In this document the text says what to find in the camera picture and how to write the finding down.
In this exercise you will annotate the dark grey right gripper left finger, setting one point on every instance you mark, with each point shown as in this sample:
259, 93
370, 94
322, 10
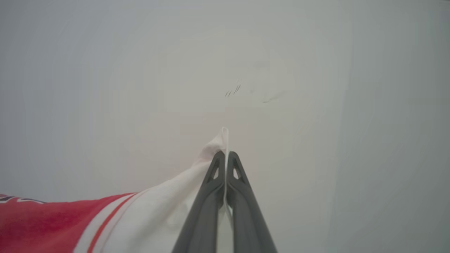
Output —
204, 218

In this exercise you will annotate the red and white shirt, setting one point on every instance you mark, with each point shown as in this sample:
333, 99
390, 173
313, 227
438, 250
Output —
140, 218

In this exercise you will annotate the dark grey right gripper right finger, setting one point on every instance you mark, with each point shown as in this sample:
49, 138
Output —
246, 218

